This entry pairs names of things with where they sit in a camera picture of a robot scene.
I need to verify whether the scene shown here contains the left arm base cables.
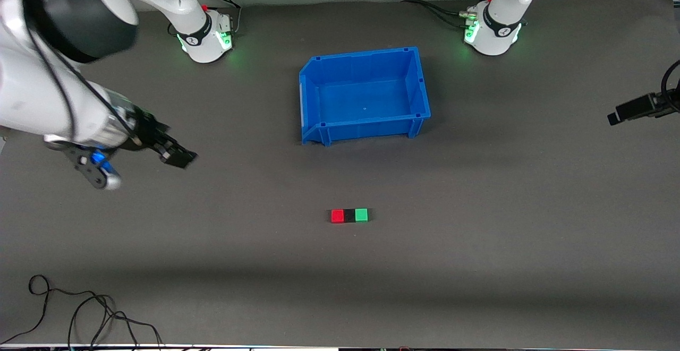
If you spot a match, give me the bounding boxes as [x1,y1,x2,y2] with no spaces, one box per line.
[401,0,497,30]

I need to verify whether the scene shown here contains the loose thin black cable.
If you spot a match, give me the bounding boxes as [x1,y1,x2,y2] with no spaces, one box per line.
[0,275,163,351]

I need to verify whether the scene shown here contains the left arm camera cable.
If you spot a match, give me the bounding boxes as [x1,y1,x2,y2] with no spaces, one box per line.
[661,58,680,114]

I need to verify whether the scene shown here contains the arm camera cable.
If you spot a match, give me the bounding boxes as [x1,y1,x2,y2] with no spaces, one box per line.
[661,58,680,114]
[20,0,140,145]

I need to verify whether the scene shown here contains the blue plastic storage bin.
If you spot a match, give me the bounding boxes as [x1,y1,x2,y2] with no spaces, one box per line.
[299,47,431,146]

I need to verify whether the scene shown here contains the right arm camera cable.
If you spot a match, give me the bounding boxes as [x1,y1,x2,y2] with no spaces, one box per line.
[20,0,140,145]

